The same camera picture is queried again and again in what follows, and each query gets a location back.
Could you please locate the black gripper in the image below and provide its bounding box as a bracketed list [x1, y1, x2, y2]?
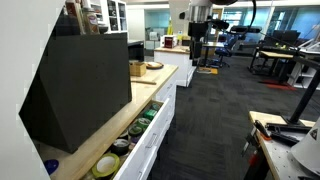
[187, 21, 210, 61]

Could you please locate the white cabinet drawer with tapes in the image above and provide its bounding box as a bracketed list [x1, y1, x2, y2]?
[81, 98, 172, 180]

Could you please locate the white island cabinet wooden top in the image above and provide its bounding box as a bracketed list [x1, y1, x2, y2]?
[153, 45, 198, 88]

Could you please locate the white cabinet with wooden countertop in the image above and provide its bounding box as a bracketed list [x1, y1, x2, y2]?
[33, 63, 179, 180]

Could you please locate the yellow floor mat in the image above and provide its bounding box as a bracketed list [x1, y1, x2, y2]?
[198, 66, 219, 75]

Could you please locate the red and white box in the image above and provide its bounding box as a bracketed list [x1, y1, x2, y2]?
[163, 34, 179, 49]

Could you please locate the blue office chair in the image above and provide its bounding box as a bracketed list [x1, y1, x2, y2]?
[213, 33, 242, 68]

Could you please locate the yellow bottle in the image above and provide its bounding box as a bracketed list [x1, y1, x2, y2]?
[166, 19, 174, 36]

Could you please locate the round brown plate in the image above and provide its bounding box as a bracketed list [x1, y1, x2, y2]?
[144, 61, 165, 71]

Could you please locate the black appliance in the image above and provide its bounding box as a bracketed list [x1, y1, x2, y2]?
[128, 40, 145, 63]

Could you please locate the small wooden box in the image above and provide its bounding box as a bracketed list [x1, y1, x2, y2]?
[129, 60, 148, 78]

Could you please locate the wooden stick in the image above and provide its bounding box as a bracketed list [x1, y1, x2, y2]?
[130, 78, 158, 86]

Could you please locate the green plastic box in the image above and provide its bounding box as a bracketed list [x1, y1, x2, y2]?
[143, 109, 158, 121]

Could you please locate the black desk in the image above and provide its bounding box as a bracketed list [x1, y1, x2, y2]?
[249, 46, 301, 75]

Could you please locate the white shelf unit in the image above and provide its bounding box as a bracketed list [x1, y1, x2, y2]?
[89, 0, 129, 34]

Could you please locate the green tape roll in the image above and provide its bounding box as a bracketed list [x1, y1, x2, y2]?
[128, 123, 144, 138]
[135, 117, 152, 131]

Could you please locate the red floor tape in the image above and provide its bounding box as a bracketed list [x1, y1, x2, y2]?
[265, 81, 298, 92]

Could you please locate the black clamp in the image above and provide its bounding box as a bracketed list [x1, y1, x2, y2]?
[253, 119, 273, 141]

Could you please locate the black metal tool chest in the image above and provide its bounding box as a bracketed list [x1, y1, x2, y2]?
[18, 32, 133, 154]

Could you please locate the black tape roll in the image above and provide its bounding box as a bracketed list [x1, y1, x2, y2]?
[110, 138, 131, 156]

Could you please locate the yellow-green tape roll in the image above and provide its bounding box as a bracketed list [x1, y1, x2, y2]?
[91, 152, 121, 179]

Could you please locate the blue round object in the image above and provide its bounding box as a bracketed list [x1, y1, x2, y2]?
[43, 158, 60, 176]

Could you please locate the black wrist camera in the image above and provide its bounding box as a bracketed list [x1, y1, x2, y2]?
[206, 19, 231, 32]

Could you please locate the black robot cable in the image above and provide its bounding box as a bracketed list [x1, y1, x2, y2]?
[229, 0, 258, 34]

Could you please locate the black camera stand pole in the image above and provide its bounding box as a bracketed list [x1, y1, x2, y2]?
[265, 56, 320, 134]

